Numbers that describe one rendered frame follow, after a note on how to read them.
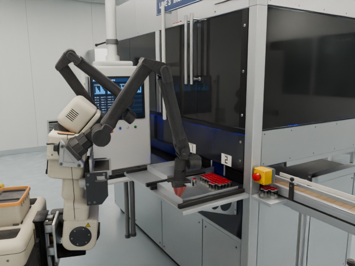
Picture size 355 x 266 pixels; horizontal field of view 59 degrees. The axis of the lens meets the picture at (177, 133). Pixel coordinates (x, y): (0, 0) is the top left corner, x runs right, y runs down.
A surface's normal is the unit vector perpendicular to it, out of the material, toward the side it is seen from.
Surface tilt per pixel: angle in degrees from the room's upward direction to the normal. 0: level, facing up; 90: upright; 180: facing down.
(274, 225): 90
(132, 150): 90
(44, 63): 90
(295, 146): 90
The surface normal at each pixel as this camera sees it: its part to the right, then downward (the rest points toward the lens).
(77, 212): 0.22, 0.18
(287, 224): 0.52, 0.15
